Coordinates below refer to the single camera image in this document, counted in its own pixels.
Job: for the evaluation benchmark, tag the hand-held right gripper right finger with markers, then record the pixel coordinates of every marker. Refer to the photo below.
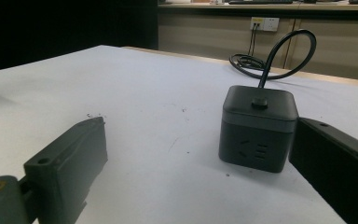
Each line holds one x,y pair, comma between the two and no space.
332,161

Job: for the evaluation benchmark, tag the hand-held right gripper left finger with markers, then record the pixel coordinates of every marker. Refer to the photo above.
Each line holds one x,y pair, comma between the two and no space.
68,168

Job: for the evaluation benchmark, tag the black cube power socket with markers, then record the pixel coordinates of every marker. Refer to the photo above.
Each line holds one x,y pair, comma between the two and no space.
258,130

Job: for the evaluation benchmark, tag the wooden desk shelf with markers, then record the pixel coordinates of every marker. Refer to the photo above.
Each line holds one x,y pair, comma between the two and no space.
267,6

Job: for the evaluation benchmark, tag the white wall outlet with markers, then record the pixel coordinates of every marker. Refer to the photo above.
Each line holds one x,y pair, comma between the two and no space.
264,24

